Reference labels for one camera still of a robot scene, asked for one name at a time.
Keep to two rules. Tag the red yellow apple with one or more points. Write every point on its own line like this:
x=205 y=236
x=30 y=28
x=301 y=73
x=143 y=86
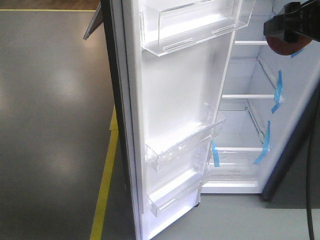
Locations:
x=284 y=48

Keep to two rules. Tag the white open fridge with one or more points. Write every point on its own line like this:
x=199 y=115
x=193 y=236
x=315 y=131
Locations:
x=266 y=105

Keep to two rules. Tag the fridge door with shelves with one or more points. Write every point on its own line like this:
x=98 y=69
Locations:
x=168 y=62

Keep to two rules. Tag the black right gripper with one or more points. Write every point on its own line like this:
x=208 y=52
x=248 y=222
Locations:
x=295 y=19

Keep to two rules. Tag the silver sign stand pole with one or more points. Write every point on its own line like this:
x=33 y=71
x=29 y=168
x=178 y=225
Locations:
x=95 y=22

